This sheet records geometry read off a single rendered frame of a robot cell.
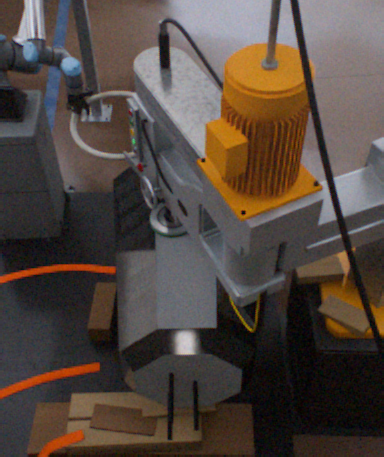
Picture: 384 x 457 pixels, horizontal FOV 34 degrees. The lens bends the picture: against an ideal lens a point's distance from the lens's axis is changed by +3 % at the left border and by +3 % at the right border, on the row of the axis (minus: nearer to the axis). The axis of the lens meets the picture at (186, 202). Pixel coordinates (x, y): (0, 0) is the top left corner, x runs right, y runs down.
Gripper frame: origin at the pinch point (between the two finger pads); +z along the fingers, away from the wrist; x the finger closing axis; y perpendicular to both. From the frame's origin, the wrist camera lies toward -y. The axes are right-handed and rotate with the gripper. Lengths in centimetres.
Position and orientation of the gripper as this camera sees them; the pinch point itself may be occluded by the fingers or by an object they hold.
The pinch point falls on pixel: (83, 117)
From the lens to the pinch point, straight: 347.7
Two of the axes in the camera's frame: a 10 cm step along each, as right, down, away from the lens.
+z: -0.1, 6.4, 7.7
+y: -5.3, 6.5, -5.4
